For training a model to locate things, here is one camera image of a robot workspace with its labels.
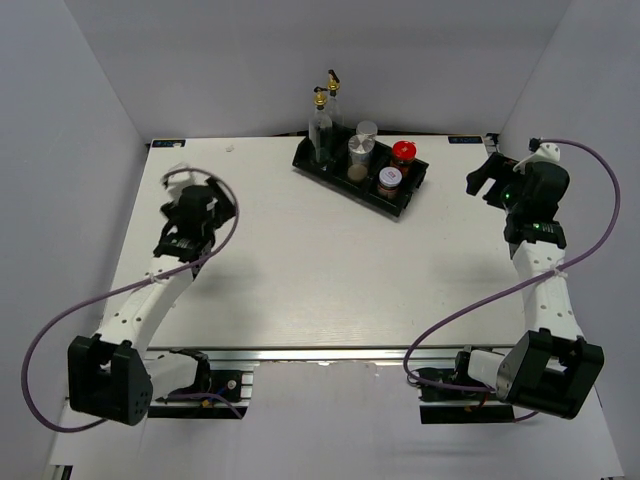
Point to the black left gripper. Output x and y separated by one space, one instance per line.
224 208

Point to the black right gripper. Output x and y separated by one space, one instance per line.
496 167

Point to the red lid sauce jar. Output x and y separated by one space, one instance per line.
403 154

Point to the white label lid spice jar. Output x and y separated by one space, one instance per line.
389 180

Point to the clear glass oil bottle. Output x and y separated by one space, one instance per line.
333 106
320 129

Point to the silver lid glass shaker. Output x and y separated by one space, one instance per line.
360 148

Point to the silver lid blue label shaker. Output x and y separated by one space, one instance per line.
367 129

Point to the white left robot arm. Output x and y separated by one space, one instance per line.
109 374

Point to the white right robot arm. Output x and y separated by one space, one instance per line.
552 368

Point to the blue corner label left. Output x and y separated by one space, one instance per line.
168 143

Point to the blue corner label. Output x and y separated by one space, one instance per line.
168 143
463 139

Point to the blue corner label right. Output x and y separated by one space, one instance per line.
463 139

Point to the black plastic organizer tray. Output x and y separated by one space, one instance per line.
334 171

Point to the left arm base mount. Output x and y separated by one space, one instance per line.
227 395

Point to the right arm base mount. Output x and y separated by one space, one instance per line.
438 406

